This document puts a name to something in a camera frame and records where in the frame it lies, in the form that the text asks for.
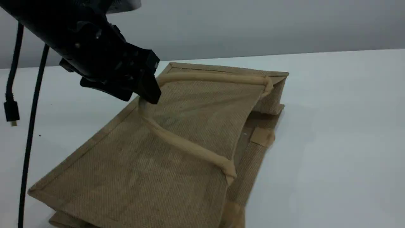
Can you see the brown jute bag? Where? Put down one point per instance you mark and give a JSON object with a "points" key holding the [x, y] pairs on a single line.
{"points": [[177, 152]]}

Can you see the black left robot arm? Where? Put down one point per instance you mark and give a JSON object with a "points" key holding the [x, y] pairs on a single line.
{"points": [[41, 22]]}

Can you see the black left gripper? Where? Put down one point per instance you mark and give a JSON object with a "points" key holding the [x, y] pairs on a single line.
{"points": [[107, 53]]}

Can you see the light grey rounded housing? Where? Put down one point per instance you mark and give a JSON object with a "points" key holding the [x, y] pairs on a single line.
{"points": [[125, 5]]}

